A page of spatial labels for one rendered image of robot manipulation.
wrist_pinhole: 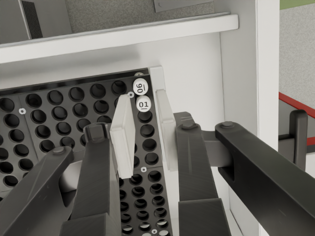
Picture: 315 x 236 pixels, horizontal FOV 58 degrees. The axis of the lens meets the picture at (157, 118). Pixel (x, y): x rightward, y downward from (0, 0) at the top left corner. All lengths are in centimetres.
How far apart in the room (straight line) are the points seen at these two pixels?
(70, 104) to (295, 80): 118
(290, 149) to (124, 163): 18
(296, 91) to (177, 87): 108
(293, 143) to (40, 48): 23
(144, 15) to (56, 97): 88
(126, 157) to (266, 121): 13
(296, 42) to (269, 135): 108
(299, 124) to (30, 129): 24
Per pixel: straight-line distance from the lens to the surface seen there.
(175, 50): 31
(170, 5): 113
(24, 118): 27
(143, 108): 24
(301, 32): 132
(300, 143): 29
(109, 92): 25
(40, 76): 32
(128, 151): 15
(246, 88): 26
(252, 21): 23
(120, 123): 15
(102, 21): 114
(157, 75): 30
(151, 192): 29
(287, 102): 77
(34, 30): 69
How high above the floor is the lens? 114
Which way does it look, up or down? 70 degrees down
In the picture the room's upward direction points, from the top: 166 degrees clockwise
